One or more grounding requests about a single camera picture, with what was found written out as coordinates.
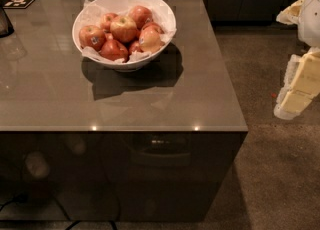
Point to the left red apple with sticker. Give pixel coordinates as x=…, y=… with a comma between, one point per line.
x=92, y=36

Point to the back left red apple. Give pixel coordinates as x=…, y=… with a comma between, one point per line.
x=106, y=20

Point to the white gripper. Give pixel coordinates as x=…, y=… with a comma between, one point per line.
x=310, y=19

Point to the right yellow-red apple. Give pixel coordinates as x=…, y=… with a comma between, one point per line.
x=150, y=40

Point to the red apple behind right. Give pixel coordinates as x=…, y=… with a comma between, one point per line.
x=155, y=26

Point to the back right red apple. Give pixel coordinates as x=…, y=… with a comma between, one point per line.
x=141, y=15

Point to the dark object at left edge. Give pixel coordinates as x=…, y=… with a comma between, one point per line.
x=6, y=27

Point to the dark glass table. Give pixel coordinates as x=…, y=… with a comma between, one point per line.
x=82, y=142

